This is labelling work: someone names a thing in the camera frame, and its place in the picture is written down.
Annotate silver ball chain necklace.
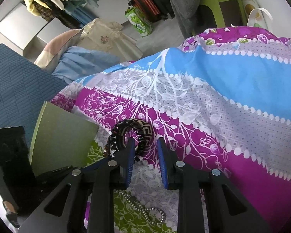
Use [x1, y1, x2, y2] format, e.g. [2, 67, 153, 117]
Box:
[115, 189, 166, 226]

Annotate black spiral hair tie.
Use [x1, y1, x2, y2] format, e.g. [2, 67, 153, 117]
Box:
[107, 118, 146, 162]

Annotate person left hand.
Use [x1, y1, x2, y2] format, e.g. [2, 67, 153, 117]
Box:
[2, 200, 18, 215]

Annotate green cardboard box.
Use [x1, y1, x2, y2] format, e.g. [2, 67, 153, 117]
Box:
[29, 102, 99, 176]

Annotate colourful striped floral quilt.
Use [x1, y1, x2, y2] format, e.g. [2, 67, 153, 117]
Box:
[52, 27, 291, 232]

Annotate pink pillow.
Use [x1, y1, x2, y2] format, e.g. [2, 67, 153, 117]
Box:
[34, 29, 83, 73]

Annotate light blue cloth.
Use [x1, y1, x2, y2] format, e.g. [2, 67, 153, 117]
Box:
[52, 46, 120, 84]

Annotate green printed bag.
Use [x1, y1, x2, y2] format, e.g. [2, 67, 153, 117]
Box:
[125, 7, 153, 37]

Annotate red orange crate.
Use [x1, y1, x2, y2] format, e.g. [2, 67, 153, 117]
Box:
[128, 0, 162, 23]

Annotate hanging clothes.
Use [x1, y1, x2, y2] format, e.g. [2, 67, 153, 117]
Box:
[22, 0, 99, 29]

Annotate green plastic stool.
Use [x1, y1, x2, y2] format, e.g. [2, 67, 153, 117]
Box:
[192, 0, 247, 36]

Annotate white bag handle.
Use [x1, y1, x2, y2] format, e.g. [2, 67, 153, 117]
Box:
[247, 8, 273, 32]

